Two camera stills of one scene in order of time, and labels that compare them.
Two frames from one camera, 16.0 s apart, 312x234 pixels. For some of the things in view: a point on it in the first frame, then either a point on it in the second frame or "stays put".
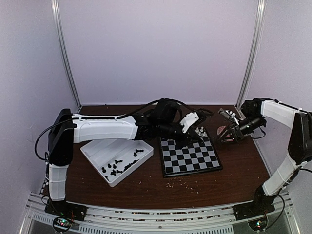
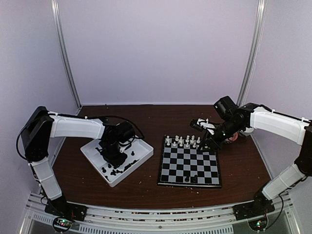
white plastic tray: (113, 160) stays put
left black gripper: (187, 139) → (115, 163)
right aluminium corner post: (252, 57) stays put
